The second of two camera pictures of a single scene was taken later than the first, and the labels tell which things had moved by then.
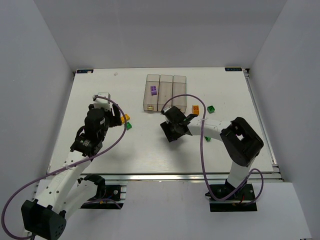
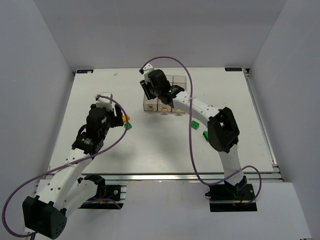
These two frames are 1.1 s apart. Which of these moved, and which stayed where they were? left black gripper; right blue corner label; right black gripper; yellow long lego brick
Moved: right black gripper
Stayed: yellow long lego brick; right blue corner label; left black gripper
